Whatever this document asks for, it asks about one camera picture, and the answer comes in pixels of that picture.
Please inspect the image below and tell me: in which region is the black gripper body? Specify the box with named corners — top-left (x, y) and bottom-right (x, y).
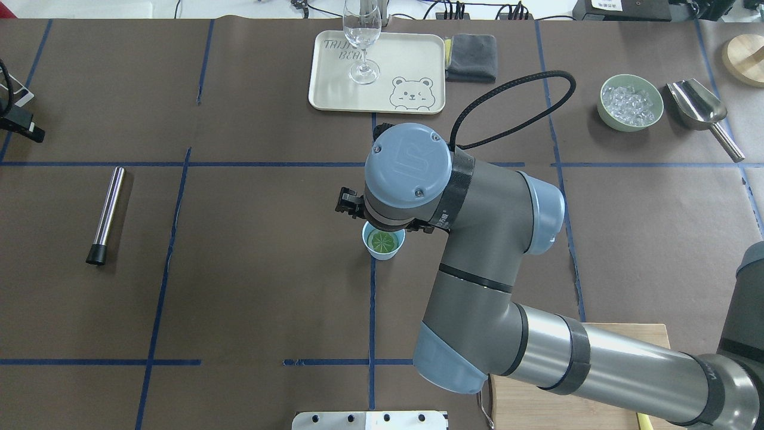
top-left (335, 187), bottom-right (436, 234)

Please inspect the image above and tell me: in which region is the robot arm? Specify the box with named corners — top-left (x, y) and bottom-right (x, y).
top-left (337, 124), bottom-right (762, 429)

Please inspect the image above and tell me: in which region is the light blue plastic cup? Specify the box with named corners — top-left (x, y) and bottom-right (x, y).
top-left (361, 222), bottom-right (405, 260)

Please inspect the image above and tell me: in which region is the cream bear serving tray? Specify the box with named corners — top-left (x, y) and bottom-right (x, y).
top-left (308, 30), bottom-right (447, 115)

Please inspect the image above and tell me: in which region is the clear wine glass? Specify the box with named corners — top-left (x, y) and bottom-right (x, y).
top-left (342, 1), bottom-right (382, 85)

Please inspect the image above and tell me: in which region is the dark grey folded cloth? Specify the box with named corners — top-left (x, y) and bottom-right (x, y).
top-left (445, 33), bottom-right (498, 82)

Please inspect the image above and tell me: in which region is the green bowl of ice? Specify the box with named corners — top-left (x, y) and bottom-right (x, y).
top-left (597, 74), bottom-right (665, 133)

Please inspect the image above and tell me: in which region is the steel ice scoop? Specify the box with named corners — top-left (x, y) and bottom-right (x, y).
top-left (666, 78), bottom-right (745, 163)

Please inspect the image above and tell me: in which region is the yellow plastic knife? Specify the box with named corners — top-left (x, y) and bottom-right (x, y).
top-left (636, 413), bottom-right (654, 430)

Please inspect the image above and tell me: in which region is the wooden mug tree stand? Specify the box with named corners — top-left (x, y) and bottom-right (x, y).
top-left (722, 33), bottom-right (763, 89)

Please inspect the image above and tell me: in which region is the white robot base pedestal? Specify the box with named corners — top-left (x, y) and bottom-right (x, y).
top-left (291, 410), bottom-right (449, 429)

